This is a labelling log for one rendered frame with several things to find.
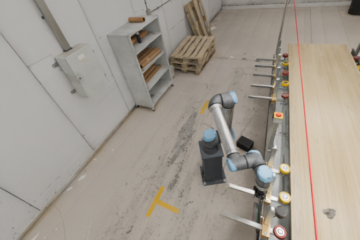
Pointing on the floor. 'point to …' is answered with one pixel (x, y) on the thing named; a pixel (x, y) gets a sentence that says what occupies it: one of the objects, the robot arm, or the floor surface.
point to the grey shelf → (134, 76)
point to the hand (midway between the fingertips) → (259, 194)
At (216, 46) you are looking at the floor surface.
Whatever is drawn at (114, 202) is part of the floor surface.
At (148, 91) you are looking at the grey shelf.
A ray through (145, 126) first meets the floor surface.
